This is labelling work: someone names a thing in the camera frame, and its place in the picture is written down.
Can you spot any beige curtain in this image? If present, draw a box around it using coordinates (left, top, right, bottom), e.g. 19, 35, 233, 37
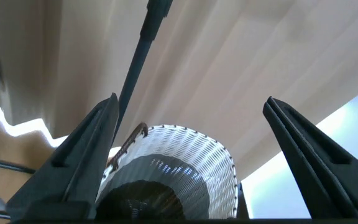
0, 0, 358, 181

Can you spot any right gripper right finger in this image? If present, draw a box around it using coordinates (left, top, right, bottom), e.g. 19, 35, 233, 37
262, 96, 358, 218

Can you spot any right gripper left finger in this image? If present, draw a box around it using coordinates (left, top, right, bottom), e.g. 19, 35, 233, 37
6, 92, 120, 220

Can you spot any black clothes rack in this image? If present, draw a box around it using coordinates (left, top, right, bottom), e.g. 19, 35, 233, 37
0, 0, 173, 218

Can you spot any white laundry basket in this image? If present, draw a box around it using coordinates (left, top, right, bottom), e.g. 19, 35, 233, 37
95, 122, 239, 220

